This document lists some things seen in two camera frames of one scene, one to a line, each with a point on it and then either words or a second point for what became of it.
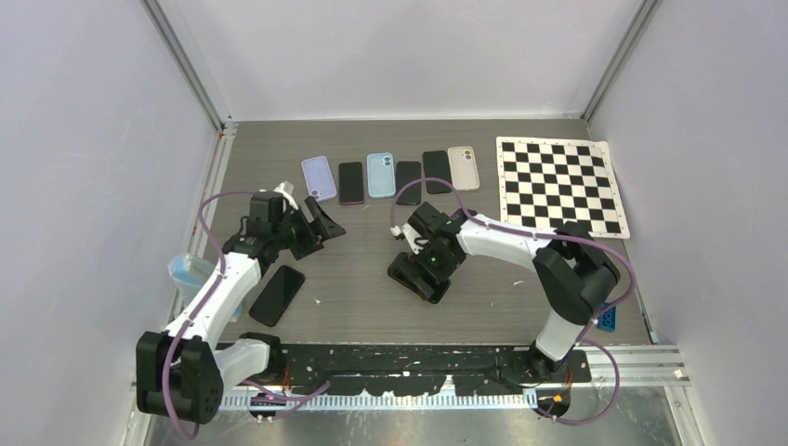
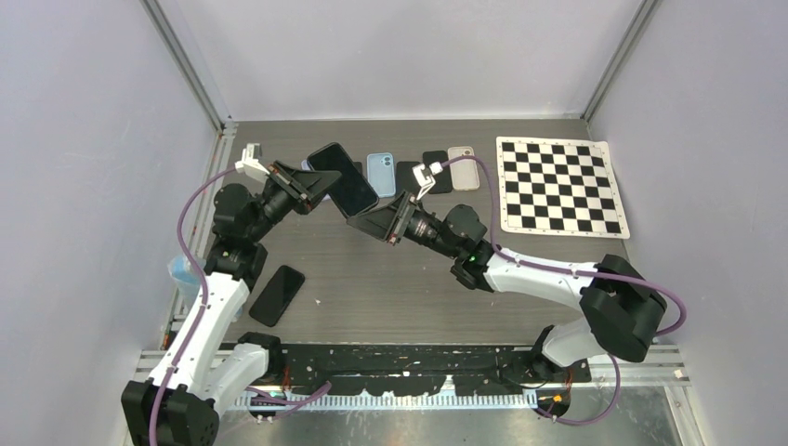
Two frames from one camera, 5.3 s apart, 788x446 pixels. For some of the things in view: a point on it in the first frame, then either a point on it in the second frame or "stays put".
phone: [405, 267] -> [351, 194]
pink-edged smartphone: [463, 168] stays put
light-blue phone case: [381, 175] stays put
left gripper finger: [306, 247] -> [304, 186]
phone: [405, 173] stays put
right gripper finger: [439, 289] -> [387, 220]
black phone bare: [277, 295] stays put
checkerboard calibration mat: [547, 183] stays put
